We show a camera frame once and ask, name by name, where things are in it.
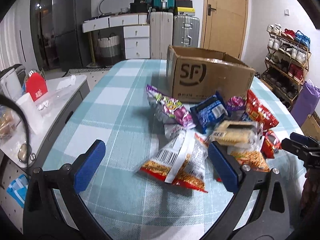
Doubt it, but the large red snack bag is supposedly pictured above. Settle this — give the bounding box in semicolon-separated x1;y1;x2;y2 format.
245;89;279;131

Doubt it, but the white paper sheet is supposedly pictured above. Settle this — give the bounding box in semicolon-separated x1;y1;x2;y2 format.
56;75;77;91

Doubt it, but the white suitcase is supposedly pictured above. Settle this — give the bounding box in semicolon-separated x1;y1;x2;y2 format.
149;11;174;59

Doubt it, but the blue snack packet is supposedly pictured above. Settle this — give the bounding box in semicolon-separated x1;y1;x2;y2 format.
190;91;232;134

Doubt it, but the blue white packet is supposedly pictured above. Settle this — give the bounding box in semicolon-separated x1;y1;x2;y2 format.
7;174;30;208

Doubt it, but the purple gift bag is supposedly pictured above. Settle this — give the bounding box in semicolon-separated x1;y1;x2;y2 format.
291;79;320;127

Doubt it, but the wooden shoe rack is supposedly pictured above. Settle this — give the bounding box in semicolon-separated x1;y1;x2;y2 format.
262;25;312;107

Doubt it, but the striped laundry basket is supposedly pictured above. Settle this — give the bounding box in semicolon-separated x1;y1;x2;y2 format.
97;33;122;59

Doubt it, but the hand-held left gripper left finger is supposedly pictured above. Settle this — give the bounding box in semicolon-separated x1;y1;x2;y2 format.
25;139;112;240

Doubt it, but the wooden door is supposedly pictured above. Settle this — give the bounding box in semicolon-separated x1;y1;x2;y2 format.
200;0;248;59

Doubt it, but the black bag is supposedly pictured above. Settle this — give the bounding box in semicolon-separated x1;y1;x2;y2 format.
130;0;153;14

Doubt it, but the large purple snack bag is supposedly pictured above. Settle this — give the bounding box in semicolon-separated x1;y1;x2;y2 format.
146;84;197;130

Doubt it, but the black cable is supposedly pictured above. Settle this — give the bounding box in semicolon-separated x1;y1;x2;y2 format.
0;94;37;171

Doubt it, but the white desk with drawers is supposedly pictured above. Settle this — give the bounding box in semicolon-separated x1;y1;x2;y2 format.
82;13;150;59

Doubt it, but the teal checkered tablecloth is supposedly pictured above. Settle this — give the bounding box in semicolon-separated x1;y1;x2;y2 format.
41;59;308;240

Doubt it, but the silver suitcase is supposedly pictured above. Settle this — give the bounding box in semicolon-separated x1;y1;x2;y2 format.
172;14;201;48

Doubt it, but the white kettle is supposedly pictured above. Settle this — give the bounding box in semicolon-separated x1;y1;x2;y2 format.
0;66;23;101

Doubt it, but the red paper gift bag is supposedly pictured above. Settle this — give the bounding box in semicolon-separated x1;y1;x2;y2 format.
25;69;49;103

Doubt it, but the oval white framed mirror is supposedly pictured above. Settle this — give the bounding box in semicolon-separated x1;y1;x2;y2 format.
98;0;134;15

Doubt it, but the small purple snack packet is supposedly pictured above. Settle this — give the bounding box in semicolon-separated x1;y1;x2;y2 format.
227;95;248;120

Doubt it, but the small cardboard box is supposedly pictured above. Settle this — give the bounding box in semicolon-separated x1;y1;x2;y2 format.
302;112;320;141

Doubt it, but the dark glass sliding door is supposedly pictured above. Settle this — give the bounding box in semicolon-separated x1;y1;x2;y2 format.
30;0;57;71

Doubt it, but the clear plastic wrapper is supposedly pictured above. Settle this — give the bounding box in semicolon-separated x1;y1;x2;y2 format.
37;99;51;111

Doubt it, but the collection of shoes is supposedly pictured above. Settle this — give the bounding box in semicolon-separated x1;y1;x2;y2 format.
255;24;311;100

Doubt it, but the yellow black box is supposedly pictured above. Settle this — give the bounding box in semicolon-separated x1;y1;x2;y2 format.
174;7;196;16

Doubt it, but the patterned floor rug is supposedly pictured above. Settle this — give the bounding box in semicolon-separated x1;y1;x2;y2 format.
61;67;113;75

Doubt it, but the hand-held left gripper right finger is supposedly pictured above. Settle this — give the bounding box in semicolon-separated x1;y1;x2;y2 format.
208;141;294;240

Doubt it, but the white earbuds case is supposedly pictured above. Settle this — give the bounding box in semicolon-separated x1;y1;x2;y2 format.
17;142;30;163

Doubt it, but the grey white side cabinet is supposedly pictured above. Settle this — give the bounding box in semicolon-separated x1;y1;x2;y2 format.
0;74;91;180

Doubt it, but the clear yellow cracker packet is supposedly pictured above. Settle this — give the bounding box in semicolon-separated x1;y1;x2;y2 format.
209;120;263;147

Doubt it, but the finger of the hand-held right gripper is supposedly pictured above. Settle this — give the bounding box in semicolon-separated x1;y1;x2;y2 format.
290;132;320;149
281;138;311;160

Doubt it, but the small red snack packet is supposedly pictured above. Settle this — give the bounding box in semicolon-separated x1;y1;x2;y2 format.
261;130;282;159

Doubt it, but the white orange noodle snack bag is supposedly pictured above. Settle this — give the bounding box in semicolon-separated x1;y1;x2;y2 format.
139;125;210;193

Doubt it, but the brown cardboard box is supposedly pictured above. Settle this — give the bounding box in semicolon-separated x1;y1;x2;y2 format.
166;45;256;104

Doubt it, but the person's right forearm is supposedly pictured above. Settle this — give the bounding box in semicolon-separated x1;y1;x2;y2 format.
301;169;320;218

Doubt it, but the grey refrigerator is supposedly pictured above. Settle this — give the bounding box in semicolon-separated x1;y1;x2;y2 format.
52;0;92;72

